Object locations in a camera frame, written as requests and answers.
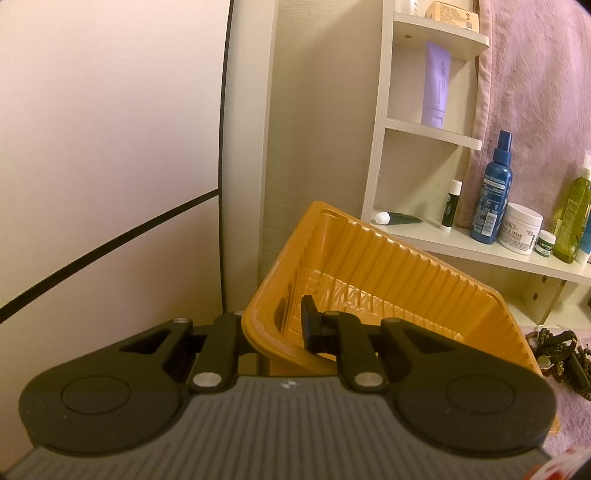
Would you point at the dark green tube white cap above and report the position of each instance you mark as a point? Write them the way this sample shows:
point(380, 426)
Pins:
point(401, 218)

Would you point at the pink table cloth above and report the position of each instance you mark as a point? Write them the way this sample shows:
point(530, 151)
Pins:
point(570, 415)

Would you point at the green pump bottle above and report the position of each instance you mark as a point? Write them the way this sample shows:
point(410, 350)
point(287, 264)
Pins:
point(572, 217)

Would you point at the green white lip balm stick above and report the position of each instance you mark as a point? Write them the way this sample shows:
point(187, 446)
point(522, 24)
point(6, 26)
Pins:
point(450, 207)

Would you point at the orange ribbed plastic tray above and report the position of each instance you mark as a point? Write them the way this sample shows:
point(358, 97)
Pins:
point(392, 263)

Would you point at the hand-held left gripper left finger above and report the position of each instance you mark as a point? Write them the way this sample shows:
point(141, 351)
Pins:
point(221, 341)

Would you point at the blue spray bottle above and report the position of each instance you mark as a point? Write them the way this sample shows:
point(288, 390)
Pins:
point(490, 198)

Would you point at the purple cosmetic tube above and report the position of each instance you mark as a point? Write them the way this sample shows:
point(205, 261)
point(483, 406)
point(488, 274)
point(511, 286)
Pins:
point(435, 87)

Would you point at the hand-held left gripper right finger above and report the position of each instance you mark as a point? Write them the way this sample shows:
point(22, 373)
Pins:
point(309, 325)

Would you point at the light blue bottle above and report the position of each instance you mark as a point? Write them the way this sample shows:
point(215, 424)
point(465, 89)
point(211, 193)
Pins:
point(585, 251)

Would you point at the white cream jar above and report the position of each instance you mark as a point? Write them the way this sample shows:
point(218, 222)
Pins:
point(519, 228)

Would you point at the small green label jar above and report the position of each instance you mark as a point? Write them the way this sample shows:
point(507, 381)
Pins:
point(546, 244)

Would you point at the tan cardboard box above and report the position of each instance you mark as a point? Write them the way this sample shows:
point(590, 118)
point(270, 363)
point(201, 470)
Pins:
point(452, 16)

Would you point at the white wooden shelf unit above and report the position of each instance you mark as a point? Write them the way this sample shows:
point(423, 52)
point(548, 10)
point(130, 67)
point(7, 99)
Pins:
point(384, 92)

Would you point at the pink towel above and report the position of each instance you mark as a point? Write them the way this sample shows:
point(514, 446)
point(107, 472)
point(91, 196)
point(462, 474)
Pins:
point(535, 69)

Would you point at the white bottle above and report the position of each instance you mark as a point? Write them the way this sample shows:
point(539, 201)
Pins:
point(418, 5)

